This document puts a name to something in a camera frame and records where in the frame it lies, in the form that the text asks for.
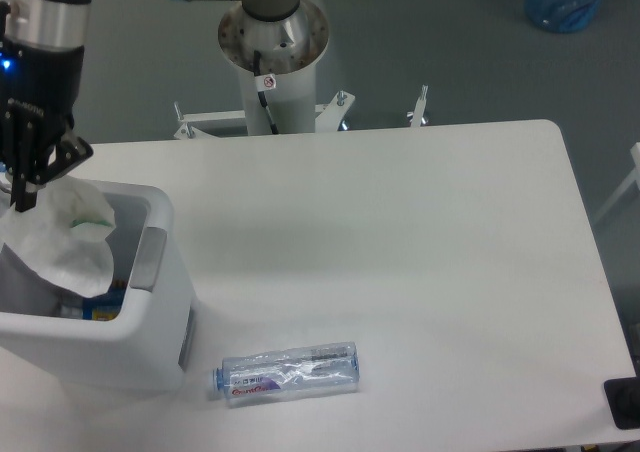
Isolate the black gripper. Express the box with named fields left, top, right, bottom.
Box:
left=1, top=37, right=94, bottom=212

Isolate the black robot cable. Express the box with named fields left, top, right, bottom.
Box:
left=252, top=49, right=280, bottom=136

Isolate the white trash can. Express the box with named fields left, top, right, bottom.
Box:
left=1, top=178, right=196, bottom=391

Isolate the white frame at right edge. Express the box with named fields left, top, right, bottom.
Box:
left=593, top=142, right=639, bottom=227

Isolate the white levelling foot bracket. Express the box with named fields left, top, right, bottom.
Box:
left=406, top=84, right=430, bottom=128

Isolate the blue snack packet in bin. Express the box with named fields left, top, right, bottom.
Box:
left=57, top=280, right=128, bottom=321

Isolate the clear plastic water bottle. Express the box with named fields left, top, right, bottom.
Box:
left=206, top=342, right=360, bottom=406

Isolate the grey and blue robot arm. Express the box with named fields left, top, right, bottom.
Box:
left=1, top=0, right=300, bottom=212

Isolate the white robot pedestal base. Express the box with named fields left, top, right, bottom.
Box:
left=174, top=0, right=356, bottom=140

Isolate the black device at table corner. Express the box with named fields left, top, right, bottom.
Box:
left=604, top=377, right=639, bottom=430

